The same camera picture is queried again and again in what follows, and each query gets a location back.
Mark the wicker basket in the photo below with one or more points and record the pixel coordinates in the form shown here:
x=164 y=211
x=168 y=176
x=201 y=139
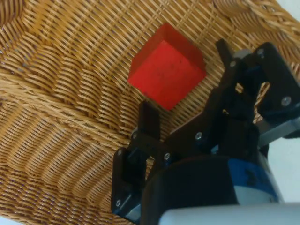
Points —
x=70 y=93

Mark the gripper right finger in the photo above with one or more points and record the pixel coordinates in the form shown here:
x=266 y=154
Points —
x=279 y=70

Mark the red cube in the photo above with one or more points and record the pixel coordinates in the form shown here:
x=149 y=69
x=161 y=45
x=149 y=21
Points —
x=164 y=77

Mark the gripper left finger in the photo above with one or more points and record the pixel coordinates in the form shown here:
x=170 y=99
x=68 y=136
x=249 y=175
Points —
x=150 y=122

